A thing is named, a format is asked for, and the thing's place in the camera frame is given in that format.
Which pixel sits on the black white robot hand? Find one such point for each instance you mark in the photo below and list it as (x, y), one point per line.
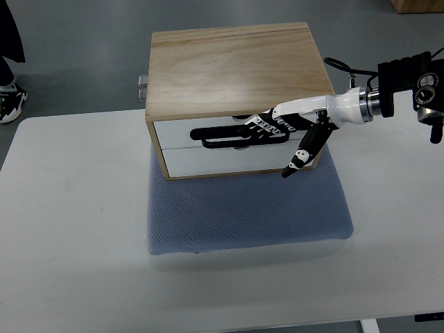
(318, 116)

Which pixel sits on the black drawer handle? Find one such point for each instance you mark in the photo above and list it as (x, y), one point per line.
(215, 133)

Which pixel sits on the white drawer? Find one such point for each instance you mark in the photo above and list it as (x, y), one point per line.
(176, 133)
(201, 161)

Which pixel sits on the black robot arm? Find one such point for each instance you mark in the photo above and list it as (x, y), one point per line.
(420, 74)

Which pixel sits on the wooden drawer cabinet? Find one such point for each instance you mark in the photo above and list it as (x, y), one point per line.
(234, 71)

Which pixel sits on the cardboard box corner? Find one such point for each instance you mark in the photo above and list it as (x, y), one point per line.
(417, 6)

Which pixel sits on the blue-grey mesh cushion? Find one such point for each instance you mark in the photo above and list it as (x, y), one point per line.
(206, 214)

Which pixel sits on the white table leg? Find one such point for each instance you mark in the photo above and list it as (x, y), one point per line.
(369, 326)

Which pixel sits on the black table control panel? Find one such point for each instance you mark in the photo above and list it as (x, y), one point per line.
(438, 316)

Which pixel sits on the black white sneaker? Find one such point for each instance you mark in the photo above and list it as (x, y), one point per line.
(12, 100)

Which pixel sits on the person's dark trouser legs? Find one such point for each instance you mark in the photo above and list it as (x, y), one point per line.
(11, 44)

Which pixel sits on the grey metal bracket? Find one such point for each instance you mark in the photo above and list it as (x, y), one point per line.
(142, 85)

